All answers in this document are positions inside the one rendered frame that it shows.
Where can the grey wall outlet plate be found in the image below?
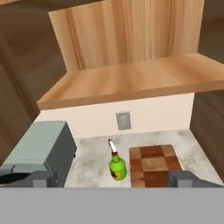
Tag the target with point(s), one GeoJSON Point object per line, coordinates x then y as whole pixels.
{"type": "Point", "coordinates": [123, 121]}

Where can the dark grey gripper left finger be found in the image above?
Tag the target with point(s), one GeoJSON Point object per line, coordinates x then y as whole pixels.
{"type": "Point", "coordinates": [40, 179]}

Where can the grey toaster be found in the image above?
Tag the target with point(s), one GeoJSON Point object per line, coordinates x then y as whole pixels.
{"type": "Point", "coordinates": [40, 148]}

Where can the dark brown wooden cabinet door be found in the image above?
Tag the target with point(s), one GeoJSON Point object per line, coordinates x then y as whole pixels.
{"type": "Point", "coordinates": [208, 96]}
{"type": "Point", "coordinates": [20, 73]}

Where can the green bottle with red neck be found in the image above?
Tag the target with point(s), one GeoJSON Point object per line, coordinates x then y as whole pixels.
{"type": "Point", "coordinates": [117, 168]}

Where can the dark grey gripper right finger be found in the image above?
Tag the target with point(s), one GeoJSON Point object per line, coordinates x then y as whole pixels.
{"type": "Point", "coordinates": [183, 179]}

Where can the brown checkered wooden cutting board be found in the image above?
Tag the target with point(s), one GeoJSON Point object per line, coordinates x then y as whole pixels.
{"type": "Point", "coordinates": [154, 165]}

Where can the light wood open cabinet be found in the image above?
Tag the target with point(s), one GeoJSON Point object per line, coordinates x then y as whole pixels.
{"type": "Point", "coordinates": [128, 55]}

